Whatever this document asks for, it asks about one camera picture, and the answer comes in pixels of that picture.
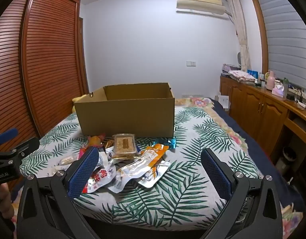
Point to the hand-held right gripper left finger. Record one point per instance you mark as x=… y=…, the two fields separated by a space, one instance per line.
x=83 y=174

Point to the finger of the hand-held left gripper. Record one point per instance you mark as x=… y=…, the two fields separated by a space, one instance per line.
x=28 y=145
x=8 y=134

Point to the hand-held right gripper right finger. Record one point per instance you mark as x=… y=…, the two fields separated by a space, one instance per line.
x=215 y=176

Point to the white packet with red print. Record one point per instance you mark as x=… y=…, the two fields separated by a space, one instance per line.
x=100 y=176

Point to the small white wrapper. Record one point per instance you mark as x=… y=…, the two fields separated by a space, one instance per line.
x=67 y=160

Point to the white packet with blue print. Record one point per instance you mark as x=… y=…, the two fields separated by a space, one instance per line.
x=110 y=155

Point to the yellow snack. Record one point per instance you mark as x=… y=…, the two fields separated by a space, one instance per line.
x=97 y=139

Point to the gold foil wrapper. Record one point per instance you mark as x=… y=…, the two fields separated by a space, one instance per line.
x=108 y=144

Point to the clear packet of brown crackers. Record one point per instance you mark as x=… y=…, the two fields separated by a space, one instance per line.
x=124 y=145

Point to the blue candy wrapper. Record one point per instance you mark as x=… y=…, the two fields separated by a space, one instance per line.
x=169 y=143

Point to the silver and orange packet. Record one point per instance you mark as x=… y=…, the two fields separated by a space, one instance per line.
x=148 y=158
x=155 y=173

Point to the brown cardboard box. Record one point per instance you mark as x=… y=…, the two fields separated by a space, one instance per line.
x=125 y=117

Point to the person's left hand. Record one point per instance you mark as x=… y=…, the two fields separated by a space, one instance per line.
x=3 y=199

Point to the leaf print blanket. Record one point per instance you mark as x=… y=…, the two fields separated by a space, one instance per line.
x=188 y=179

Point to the dark blue bed sheet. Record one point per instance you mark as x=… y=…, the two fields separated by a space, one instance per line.
x=230 y=122

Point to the dark trash bin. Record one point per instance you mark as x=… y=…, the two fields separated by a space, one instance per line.
x=286 y=158

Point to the white paper bag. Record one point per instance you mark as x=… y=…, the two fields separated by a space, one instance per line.
x=224 y=102

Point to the floral quilt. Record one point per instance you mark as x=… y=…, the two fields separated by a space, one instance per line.
x=202 y=102

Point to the wooden sideboard cabinet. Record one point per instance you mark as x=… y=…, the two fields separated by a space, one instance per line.
x=252 y=109

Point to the wooden louvred wardrobe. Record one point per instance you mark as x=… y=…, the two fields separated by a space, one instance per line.
x=48 y=67

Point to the folded floral cloth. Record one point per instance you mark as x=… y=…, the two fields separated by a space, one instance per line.
x=241 y=76

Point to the pink tissue box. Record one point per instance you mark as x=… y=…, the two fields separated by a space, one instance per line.
x=279 y=93

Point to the blue box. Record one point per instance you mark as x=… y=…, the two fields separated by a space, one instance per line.
x=252 y=73

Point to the lilac storage bag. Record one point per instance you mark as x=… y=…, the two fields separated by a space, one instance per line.
x=229 y=67

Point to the pink thermos jug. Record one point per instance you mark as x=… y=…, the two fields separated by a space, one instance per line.
x=270 y=81

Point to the white power strip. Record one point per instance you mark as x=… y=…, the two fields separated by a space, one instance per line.
x=302 y=103

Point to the green bottle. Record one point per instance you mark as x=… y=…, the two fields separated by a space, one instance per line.
x=285 y=83

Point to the small white fan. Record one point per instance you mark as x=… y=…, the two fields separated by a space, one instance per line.
x=239 y=58

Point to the cream curtain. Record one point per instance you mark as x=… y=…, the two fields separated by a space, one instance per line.
x=240 y=29

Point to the grey window blind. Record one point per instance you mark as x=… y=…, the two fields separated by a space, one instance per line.
x=285 y=42

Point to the white wall switch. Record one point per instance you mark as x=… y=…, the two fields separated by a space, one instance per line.
x=191 y=63

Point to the wooden window frame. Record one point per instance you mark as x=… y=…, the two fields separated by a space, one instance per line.
x=259 y=25

